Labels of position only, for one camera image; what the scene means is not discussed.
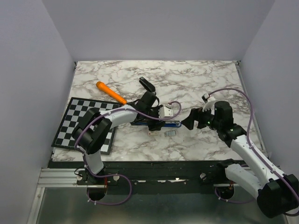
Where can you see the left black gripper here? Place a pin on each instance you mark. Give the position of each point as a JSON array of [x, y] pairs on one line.
[[153, 126]]

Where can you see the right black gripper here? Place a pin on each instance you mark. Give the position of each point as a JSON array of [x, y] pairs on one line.
[[196, 114]]

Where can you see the white staple box sleeve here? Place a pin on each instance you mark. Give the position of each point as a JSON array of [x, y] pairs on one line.
[[153, 133]]

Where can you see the blue stapler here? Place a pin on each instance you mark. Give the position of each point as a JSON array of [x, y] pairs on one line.
[[169, 123]]

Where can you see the staple tray with staples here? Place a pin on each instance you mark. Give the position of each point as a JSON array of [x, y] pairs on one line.
[[170, 133]]

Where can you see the black stapler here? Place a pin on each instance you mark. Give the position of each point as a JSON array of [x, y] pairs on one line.
[[147, 85]]

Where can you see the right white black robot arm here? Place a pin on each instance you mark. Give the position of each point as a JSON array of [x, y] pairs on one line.
[[275, 192]]

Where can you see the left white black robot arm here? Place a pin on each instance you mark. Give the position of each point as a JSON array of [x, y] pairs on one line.
[[92, 129]]

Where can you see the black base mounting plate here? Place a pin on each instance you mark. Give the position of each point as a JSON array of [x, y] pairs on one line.
[[151, 188]]

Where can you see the orange plastic cylinder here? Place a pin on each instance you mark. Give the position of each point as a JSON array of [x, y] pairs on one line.
[[101, 86]]

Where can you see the black white checkerboard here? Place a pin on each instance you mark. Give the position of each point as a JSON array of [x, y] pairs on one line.
[[76, 109]]

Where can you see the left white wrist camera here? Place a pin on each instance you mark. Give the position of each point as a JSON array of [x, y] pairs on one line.
[[165, 112]]

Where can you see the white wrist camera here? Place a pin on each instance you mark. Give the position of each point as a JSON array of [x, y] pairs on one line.
[[209, 101], [165, 112]]

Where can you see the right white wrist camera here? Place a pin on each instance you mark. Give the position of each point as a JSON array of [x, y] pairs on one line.
[[209, 101]]

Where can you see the aluminium frame rail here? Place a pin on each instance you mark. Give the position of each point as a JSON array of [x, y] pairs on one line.
[[58, 178]]

